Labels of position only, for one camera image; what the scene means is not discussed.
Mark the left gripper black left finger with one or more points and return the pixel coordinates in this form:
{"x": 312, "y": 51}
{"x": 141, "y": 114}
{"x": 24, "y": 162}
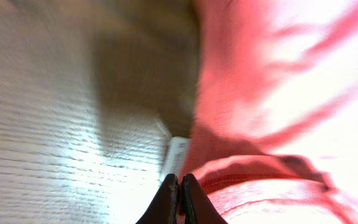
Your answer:
{"x": 163, "y": 207}

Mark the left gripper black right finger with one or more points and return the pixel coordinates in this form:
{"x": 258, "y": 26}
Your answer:
{"x": 196, "y": 205}

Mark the coral red t-shirt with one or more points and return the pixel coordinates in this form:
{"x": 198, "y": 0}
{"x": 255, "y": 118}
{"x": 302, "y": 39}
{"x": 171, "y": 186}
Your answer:
{"x": 275, "y": 135}

